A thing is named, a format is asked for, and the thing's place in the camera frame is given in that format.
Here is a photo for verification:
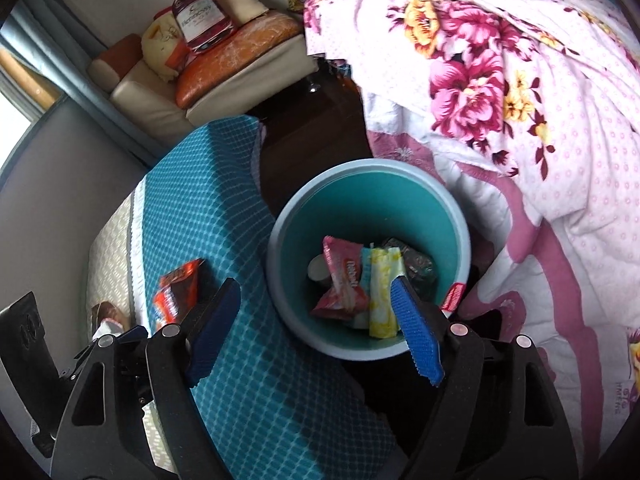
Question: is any teal round trash bin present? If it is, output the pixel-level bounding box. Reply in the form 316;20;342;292
267;158;471;361

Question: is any orange red snack packet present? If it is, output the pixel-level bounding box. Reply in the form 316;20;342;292
153;258;204;330

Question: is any yellow white crumpled wrapper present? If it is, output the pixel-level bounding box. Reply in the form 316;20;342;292
369;247;406;339

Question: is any pink snack wrapper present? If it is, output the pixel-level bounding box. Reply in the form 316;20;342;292
311;236;369;321

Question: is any beige leather sofa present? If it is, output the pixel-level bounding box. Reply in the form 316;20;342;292
88;0;318;146

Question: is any pink floral quilt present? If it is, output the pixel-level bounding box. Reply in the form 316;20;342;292
304;0;639;471

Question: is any cream patterned pillow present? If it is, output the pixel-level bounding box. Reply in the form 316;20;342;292
141;10;190;82

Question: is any red white gift bag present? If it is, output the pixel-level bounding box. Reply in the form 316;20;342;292
171;0;234;55

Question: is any orange sofa cushion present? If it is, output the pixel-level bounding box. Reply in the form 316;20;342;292
175;11;302;110

